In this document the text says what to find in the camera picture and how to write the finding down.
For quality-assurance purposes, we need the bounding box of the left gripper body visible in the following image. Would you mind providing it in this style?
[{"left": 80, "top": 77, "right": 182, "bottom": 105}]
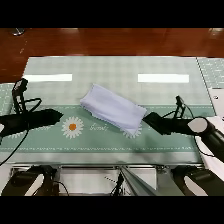
[{"left": 19, "top": 108, "right": 65, "bottom": 130}]

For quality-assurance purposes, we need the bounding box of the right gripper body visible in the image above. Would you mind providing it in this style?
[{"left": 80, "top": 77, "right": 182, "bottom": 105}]
[{"left": 142, "top": 111, "right": 190, "bottom": 136}]

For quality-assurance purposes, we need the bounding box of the light blue folded shirt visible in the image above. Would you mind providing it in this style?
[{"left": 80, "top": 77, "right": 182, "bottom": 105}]
[{"left": 79, "top": 83, "right": 148, "bottom": 139}]

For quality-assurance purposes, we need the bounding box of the black cable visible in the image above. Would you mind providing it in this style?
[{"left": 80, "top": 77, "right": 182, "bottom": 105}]
[
  {"left": 0, "top": 123, "right": 31, "bottom": 167},
  {"left": 20, "top": 96, "right": 44, "bottom": 116},
  {"left": 104, "top": 172, "right": 126, "bottom": 197}
]

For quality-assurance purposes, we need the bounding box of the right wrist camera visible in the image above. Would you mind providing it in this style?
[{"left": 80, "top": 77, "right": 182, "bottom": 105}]
[{"left": 174, "top": 95, "right": 186, "bottom": 120}]

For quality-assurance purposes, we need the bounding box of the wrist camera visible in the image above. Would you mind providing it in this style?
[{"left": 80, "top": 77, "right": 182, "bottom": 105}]
[
  {"left": 11, "top": 77, "right": 30, "bottom": 115},
  {"left": 174, "top": 95, "right": 186, "bottom": 120}
]

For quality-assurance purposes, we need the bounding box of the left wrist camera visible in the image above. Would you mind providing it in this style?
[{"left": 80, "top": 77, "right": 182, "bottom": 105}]
[{"left": 11, "top": 77, "right": 30, "bottom": 115}]

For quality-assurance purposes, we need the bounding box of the silver frame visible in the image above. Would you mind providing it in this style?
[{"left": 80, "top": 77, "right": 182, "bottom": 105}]
[{"left": 0, "top": 162, "right": 209, "bottom": 197}]

